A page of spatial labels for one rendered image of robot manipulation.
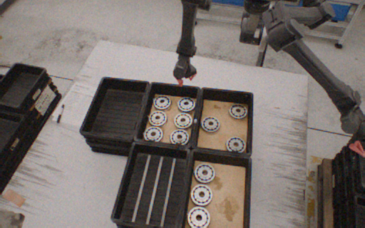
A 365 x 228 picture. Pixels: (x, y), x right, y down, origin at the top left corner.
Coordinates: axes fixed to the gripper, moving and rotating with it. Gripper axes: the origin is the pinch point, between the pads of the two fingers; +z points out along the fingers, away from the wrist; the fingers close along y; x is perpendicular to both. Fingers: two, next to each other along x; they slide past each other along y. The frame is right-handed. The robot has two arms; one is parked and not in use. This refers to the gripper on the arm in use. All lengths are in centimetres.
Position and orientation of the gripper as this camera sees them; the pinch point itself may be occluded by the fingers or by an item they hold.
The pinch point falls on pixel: (185, 82)
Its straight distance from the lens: 149.9
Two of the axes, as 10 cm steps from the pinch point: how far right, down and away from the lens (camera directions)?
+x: -5.8, -6.5, 5.0
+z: 0.4, 5.9, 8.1
